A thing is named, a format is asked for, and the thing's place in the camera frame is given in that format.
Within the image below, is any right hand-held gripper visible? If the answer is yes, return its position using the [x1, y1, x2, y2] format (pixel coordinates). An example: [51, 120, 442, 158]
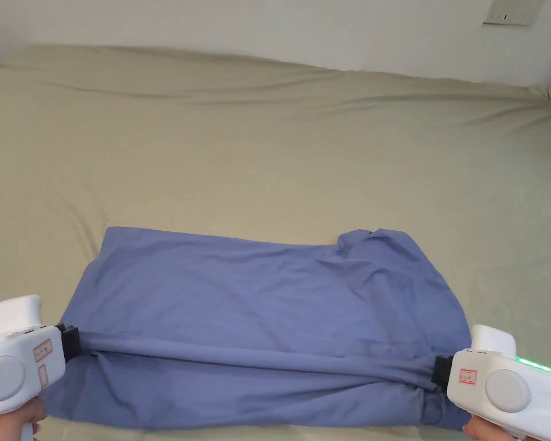
[430, 324, 551, 441]

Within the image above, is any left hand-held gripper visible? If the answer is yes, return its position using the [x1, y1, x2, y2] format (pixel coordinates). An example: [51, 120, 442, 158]
[0, 294, 81, 441]

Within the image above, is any blue garment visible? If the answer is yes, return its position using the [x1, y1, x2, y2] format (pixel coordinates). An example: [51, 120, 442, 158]
[42, 226, 473, 430]

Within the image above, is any person's right hand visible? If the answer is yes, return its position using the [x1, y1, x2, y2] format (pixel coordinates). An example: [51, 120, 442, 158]
[462, 413, 517, 441]

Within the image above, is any person's left hand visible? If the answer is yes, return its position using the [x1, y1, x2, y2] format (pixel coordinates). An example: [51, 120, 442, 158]
[0, 399, 46, 441]

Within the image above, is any bed with beige sheet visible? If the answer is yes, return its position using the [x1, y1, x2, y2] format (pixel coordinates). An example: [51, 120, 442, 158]
[0, 43, 551, 441]

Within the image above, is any white wall socket plate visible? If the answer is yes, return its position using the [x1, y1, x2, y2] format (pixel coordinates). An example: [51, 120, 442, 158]
[483, 0, 537, 26]

